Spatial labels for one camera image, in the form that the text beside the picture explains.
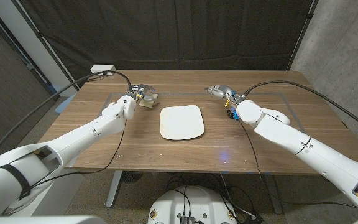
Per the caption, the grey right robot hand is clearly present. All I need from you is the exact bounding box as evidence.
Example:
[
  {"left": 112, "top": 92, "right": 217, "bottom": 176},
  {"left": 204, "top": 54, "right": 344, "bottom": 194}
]
[{"left": 204, "top": 84, "right": 246, "bottom": 105}]

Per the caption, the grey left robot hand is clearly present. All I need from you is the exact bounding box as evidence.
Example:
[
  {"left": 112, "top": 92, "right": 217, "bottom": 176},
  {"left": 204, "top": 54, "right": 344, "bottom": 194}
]
[{"left": 127, "top": 83, "right": 160, "bottom": 103}]

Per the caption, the yellow sponge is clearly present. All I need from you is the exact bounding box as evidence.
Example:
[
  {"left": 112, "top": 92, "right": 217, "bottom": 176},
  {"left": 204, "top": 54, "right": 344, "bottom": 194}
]
[{"left": 138, "top": 93, "right": 160, "bottom": 109}]

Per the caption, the white rounded square plate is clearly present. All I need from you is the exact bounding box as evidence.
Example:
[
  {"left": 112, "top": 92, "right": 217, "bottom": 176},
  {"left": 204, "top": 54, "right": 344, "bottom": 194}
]
[{"left": 159, "top": 105, "right": 205, "bottom": 141}]

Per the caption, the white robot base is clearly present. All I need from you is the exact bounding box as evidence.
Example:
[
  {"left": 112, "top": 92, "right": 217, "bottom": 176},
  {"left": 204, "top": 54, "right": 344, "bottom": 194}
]
[{"left": 147, "top": 185, "right": 238, "bottom": 224}]

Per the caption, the white power strip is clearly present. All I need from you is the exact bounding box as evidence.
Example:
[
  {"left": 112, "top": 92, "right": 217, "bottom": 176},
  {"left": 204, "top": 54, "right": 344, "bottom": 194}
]
[{"left": 90, "top": 64, "right": 117, "bottom": 77}]

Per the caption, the black backdrop curtain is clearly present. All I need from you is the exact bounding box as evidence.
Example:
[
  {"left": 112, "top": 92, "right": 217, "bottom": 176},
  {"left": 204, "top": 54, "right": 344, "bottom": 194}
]
[{"left": 17, "top": 0, "right": 318, "bottom": 90}]

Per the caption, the light blue floor object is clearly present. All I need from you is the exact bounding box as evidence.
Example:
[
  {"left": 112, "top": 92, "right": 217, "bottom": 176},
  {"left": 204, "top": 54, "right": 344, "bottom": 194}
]
[{"left": 53, "top": 94, "right": 76, "bottom": 116}]

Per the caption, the dark round floor fan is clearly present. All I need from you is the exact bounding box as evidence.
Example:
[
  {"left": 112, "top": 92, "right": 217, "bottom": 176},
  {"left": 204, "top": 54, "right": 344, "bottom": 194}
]
[{"left": 121, "top": 170, "right": 143, "bottom": 184}]

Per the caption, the black backdrop stand pole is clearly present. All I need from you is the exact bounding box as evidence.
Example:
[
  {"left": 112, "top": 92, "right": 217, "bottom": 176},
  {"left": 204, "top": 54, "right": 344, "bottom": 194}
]
[
  {"left": 287, "top": 0, "right": 319, "bottom": 71},
  {"left": 11, "top": 0, "right": 80, "bottom": 91}
]

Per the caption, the grey metal table leg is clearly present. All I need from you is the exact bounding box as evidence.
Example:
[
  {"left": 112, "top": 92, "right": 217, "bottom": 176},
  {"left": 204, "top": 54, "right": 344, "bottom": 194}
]
[
  {"left": 105, "top": 170, "right": 124, "bottom": 208},
  {"left": 262, "top": 174, "right": 284, "bottom": 215}
]

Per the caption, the white floor board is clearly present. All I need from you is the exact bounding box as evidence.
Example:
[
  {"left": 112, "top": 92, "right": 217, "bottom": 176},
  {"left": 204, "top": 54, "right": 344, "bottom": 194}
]
[{"left": 20, "top": 172, "right": 85, "bottom": 217}]

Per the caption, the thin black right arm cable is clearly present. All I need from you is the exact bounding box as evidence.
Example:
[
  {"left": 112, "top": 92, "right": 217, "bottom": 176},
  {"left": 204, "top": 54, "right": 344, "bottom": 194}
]
[{"left": 239, "top": 121, "right": 358, "bottom": 215}]

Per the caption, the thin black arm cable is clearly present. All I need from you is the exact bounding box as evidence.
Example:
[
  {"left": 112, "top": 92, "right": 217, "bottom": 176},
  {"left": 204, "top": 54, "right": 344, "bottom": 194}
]
[
  {"left": 239, "top": 121, "right": 358, "bottom": 215},
  {"left": 31, "top": 129, "right": 127, "bottom": 189}
]

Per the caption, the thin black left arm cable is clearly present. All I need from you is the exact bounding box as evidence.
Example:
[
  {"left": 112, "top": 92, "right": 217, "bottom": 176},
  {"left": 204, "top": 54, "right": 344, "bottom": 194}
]
[{"left": 31, "top": 129, "right": 127, "bottom": 189}]

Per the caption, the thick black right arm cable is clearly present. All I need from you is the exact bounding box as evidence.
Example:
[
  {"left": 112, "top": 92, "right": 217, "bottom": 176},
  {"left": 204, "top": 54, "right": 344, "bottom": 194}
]
[{"left": 243, "top": 80, "right": 358, "bottom": 137}]

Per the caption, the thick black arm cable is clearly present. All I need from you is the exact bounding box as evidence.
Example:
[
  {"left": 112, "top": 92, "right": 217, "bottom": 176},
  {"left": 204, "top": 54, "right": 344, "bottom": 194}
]
[
  {"left": 0, "top": 70, "right": 133, "bottom": 162},
  {"left": 243, "top": 80, "right": 358, "bottom": 137}
]

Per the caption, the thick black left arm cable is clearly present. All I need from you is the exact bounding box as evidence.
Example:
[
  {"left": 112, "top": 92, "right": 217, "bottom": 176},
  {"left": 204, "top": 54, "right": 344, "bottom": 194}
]
[{"left": 0, "top": 70, "right": 133, "bottom": 162}]

